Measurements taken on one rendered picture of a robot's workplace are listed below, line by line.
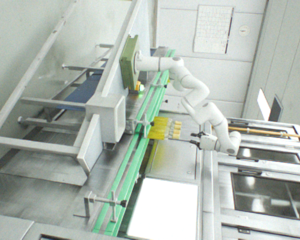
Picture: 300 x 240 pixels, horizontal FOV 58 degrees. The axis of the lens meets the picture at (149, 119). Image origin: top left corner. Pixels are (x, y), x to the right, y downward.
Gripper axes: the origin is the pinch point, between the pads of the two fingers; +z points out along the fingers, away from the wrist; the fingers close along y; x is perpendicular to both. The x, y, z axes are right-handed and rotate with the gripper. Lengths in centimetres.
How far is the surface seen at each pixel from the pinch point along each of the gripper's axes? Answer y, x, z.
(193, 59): -118, -562, 165
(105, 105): 33, 43, 38
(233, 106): -247, -596, 39
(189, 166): -13.0, 13.1, -3.1
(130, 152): 3.8, 37.3, 25.9
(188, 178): -12.6, 24.3, -6.5
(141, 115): 13.3, 9.8, 32.9
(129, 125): 11.7, 23.2, 34.4
